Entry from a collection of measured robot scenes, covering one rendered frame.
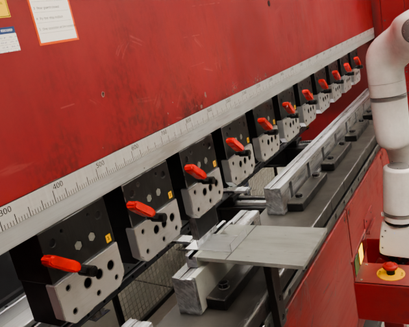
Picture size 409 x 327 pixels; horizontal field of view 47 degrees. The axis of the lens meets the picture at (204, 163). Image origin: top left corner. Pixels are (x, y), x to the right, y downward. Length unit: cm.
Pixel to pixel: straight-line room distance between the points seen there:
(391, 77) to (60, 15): 81
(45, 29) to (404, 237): 106
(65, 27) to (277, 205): 99
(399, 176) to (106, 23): 84
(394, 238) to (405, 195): 14
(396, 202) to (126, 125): 78
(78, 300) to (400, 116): 89
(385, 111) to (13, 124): 91
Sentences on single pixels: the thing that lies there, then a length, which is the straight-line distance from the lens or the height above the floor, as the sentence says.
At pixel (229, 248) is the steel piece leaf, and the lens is 114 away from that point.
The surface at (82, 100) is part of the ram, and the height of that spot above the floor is 143.
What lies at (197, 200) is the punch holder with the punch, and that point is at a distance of 108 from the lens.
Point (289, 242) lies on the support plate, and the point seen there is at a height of 100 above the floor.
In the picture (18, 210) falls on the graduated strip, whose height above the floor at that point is 131.
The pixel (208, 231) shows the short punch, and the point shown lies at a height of 102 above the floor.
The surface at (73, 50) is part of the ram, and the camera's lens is 83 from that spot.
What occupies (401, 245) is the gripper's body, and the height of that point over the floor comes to 83.
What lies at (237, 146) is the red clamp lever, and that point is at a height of 121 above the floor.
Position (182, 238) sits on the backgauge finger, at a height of 100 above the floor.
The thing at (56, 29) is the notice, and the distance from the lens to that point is 81.
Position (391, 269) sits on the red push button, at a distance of 138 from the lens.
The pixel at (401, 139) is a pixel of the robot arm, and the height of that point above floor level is 114.
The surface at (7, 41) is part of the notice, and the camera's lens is 74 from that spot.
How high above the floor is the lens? 150
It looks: 15 degrees down
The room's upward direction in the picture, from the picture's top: 12 degrees counter-clockwise
